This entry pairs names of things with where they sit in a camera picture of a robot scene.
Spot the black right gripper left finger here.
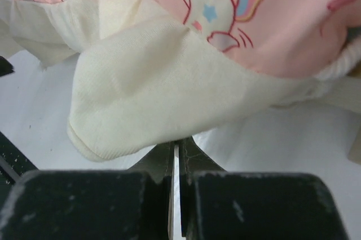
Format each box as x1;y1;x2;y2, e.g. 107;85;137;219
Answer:
1;143;174;239

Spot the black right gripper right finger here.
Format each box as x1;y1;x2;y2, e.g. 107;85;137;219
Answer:
178;137;349;239

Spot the pink unicorn print mattress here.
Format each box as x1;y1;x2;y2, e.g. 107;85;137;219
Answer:
1;0;360;162

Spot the wooden striped pet bed frame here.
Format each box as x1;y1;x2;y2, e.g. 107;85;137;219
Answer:
329;25;361;163

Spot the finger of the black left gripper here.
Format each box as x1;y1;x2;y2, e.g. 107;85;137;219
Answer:
0;133;37;186
0;56;14;77

